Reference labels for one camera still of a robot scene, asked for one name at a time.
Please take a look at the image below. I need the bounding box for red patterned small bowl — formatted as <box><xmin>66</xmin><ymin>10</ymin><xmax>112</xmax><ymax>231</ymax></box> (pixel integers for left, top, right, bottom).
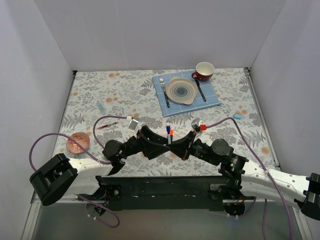
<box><xmin>66</xmin><ymin>132</ymin><xmax>90</xmax><ymax>154</ymax></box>

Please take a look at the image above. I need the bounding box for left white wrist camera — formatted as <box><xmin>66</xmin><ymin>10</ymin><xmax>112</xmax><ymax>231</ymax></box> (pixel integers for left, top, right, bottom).
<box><xmin>128</xmin><ymin>118</ymin><xmax>140</xmax><ymax>136</ymax></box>

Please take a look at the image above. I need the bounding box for beige blue plate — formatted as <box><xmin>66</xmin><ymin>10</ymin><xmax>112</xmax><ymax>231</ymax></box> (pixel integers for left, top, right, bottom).
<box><xmin>166</xmin><ymin>77</ymin><xmax>198</xmax><ymax>105</ymax></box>

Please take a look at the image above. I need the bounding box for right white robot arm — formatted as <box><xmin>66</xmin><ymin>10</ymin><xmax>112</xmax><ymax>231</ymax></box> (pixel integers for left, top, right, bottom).
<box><xmin>167</xmin><ymin>131</ymin><xmax>320</xmax><ymax>220</ymax></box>

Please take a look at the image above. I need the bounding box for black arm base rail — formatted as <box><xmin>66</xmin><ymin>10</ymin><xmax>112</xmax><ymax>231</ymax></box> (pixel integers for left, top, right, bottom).
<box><xmin>82</xmin><ymin>176</ymin><xmax>253</xmax><ymax>211</ymax></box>

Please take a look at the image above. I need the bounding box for light blue pen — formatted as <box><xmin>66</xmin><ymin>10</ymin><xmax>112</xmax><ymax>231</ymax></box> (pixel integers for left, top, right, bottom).
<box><xmin>97</xmin><ymin>101</ymin><xmax>107</xmax><ymax>116</ymax></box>

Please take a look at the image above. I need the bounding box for white grey pen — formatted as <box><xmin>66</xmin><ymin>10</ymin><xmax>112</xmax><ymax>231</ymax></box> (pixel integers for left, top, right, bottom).
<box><xmin>167</xmin><ymin>130</ymin><xmax>171</xmax><ymax>145</ymax></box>

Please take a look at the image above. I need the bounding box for blue checked cloth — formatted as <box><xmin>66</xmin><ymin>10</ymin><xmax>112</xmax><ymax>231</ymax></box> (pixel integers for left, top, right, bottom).
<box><xmin>152</xmin><ymin>70</ymin><xmax>222</xmax><ymax>117</ymax></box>

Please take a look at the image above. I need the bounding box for red pen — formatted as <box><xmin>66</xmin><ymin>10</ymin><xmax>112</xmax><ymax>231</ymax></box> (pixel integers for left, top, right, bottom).
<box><xmin>97</xmin><ymin>121</ymin><xmax>119</xmax><ymax>130</ymax></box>

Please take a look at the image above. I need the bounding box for knife with black handle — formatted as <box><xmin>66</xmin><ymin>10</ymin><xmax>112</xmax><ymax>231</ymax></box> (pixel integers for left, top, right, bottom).
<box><xmin>195</xmin><ymin>79</ymin><xmax>207</xmax><ymax>102</ymax></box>

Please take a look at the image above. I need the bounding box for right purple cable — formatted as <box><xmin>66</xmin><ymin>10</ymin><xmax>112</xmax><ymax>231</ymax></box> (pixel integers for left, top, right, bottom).
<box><xmin>204</xmin><ymin>116</ymin><xmax>293</xmax><ymax>240</ymax></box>

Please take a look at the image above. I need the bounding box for fork with black handle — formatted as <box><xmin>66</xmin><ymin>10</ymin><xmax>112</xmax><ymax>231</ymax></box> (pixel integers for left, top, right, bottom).
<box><xmin>159</xmin><ymin>78</ymin><xmax>170</xmax><ymax>108</ymax></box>

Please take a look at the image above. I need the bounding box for dark blue pen cap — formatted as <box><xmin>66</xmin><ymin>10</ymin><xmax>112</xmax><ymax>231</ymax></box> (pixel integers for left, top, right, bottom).
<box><xmin>166</xmin><ymin>124</ymin><xmax>171</xmax><ymax>134</ymax></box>

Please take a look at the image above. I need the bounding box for light blue pen cap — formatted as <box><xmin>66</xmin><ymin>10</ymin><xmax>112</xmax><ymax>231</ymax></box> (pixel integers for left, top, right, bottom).
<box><xmin>233</xmin><ymin>113</ymin><xmax>242</xmax><ymax>120</ymax></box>

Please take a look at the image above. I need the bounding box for red white cup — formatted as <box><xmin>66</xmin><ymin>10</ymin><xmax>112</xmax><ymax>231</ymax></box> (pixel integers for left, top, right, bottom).
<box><xmin>191</xmin><ymin>62</ymin><xmax>215</xmax><ymax>82</ymax></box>

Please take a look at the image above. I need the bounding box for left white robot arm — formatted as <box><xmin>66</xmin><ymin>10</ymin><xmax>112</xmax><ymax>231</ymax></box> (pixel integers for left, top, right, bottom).
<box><xmin>29</xmin><ymin>126</ymin><xmax>170</xmax><ymax>206</ymax></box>

